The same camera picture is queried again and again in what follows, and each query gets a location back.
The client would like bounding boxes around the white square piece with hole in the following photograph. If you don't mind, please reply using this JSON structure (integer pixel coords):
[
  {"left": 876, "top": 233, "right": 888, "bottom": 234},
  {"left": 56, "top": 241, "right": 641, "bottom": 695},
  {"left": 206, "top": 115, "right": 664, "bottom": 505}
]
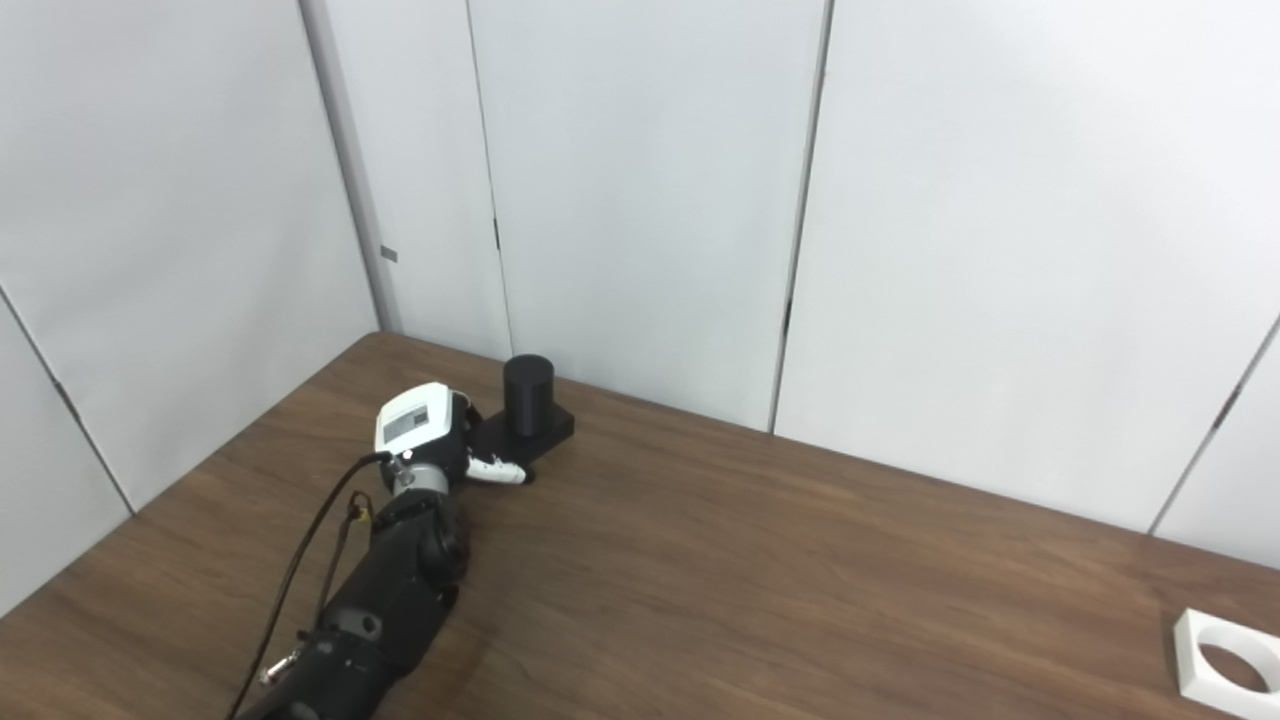
[{"left": 1172, "top": 608, "right": 1280, "bottom": 719}]

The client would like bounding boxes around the grey vertical corner post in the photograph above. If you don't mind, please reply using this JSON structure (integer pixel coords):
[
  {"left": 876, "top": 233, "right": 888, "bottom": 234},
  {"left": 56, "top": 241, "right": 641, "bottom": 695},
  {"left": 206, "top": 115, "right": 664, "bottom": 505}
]
[{"left": 298, "top": 0, "right": 403, "bottom": 336}]

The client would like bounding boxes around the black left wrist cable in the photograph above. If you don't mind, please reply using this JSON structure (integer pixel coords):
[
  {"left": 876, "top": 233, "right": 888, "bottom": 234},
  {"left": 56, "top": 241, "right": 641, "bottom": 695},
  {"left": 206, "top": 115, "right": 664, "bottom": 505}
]
[{"left": 225, "top": 452, "right": 396, "bottom": 720}]

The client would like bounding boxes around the black peg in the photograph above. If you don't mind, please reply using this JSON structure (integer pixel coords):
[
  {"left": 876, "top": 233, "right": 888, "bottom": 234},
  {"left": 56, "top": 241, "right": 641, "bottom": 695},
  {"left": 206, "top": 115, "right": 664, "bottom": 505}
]
[{"left": 468, "top": 354, "right": 576, "bottom": 471}]

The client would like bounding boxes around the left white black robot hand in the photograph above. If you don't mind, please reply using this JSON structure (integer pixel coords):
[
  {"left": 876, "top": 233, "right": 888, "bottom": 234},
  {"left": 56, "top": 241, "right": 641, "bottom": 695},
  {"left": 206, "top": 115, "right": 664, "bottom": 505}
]
[{"left": 374, "top": 382, "right": 536, "bottom": 491}]

